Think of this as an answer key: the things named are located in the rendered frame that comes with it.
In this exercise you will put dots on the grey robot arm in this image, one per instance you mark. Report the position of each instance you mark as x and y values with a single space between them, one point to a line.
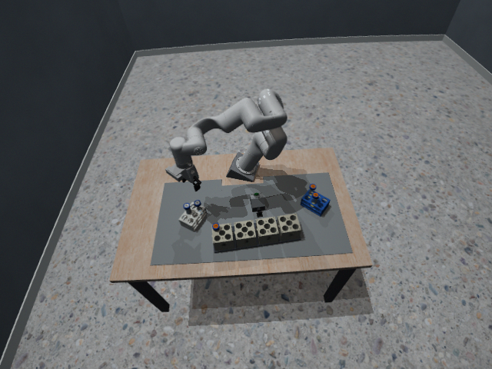
269 136

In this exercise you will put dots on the blue tube rack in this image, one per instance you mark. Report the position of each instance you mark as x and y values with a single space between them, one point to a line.
305 202

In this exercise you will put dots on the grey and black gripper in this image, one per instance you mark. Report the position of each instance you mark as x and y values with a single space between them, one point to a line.
190 174

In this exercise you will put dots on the white tube rack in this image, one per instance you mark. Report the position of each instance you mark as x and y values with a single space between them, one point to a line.
190 223

